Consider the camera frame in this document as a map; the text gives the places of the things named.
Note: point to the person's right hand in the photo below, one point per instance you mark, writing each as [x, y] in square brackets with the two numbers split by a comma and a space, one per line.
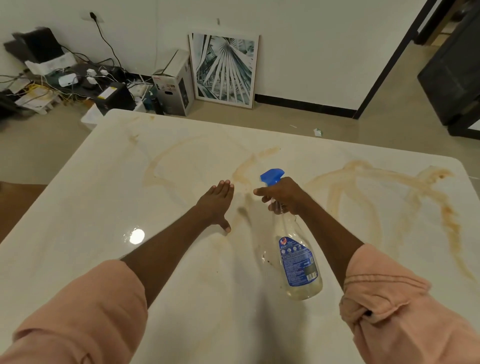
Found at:
[285, 197]

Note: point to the person's left hand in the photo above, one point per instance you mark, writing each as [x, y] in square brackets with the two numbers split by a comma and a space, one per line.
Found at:
[213, 205]

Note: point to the person's left thumb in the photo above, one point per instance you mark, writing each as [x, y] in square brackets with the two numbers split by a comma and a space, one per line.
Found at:
[226, 227]

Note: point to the clear spray bottle blue trigger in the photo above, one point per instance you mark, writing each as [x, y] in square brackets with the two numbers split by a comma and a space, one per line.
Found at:
[296, 255]

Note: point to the person's right forearm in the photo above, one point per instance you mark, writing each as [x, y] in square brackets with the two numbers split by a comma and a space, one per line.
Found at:
[330, 240]

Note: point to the person's left forearm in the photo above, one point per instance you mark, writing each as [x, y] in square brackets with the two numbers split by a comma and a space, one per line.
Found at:
[165, 253]

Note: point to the crumpled paper scrap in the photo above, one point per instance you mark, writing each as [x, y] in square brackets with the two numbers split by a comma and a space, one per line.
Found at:
[318, 132]

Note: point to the white cardboard appliance box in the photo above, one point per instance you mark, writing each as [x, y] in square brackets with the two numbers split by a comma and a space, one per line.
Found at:
[173, 84]

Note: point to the framed palm leaf picture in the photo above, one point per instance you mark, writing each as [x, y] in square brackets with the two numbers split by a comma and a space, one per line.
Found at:
[224, 68]

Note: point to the white power strip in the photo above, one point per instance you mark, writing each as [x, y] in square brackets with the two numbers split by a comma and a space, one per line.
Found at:
[139, 90]

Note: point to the black box with white label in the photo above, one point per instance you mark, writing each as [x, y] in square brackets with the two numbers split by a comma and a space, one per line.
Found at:
[114, 97]

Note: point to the white power adapter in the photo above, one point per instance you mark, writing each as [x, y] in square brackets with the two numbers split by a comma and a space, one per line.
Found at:
[91, 72]
[91, 80]

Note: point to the white router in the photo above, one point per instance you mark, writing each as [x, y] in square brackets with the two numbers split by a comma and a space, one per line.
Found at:
[68, 80]

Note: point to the yellow and white booklet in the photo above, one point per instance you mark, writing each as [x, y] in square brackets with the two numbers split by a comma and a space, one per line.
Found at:
[37, 98]

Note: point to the white paper stack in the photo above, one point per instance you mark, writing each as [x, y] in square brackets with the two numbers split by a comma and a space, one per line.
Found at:
[50, 63]

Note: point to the black printer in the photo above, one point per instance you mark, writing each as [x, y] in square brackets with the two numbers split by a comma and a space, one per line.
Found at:
[33, 45]

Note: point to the black cabinet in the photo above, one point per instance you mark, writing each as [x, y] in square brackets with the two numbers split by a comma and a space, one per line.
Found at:
[452, 80]

